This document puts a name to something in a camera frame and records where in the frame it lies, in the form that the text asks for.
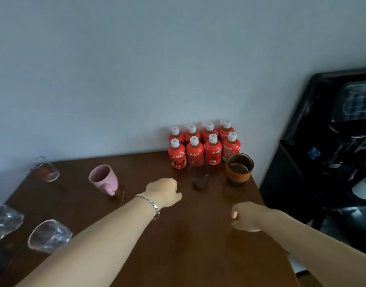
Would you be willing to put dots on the brown wooden table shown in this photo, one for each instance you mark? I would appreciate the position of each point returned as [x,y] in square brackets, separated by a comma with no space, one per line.
[186,236]

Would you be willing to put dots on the person's right hand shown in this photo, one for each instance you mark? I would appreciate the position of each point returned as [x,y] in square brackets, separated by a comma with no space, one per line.
[249,216]

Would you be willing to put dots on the brown wooden chair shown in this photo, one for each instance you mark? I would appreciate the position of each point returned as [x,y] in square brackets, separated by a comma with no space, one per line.
[305,280]

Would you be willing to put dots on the group of red drink bottles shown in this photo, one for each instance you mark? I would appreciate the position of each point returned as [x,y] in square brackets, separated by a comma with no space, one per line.
[195,152]

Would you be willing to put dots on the person's left hand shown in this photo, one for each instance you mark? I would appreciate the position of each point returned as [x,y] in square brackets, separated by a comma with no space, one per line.
[163,194]

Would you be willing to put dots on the dark smoky tall glass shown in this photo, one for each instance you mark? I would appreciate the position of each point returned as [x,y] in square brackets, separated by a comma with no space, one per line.
[200,179]

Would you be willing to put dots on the black water dispenser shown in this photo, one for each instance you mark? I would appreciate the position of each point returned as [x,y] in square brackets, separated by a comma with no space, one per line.
[290,182]

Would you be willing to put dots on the person's right forearm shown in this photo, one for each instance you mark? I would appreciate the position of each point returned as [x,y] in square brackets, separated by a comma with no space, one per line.
[320,254]

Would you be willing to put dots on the pink ceramic mug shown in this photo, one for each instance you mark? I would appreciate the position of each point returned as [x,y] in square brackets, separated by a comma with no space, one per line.
[102,179]

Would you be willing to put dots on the brown banded glass cup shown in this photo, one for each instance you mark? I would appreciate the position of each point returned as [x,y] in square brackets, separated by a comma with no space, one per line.
[238,176]

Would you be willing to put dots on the clear tumbler with red print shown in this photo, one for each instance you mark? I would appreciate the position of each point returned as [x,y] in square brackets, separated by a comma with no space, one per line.
[48,171]

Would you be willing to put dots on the white plastic container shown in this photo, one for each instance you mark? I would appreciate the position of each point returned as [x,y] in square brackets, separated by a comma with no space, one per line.
[365,188]

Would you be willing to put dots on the person's left forearm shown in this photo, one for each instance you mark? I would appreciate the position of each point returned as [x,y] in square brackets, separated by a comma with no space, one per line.
[96,251]

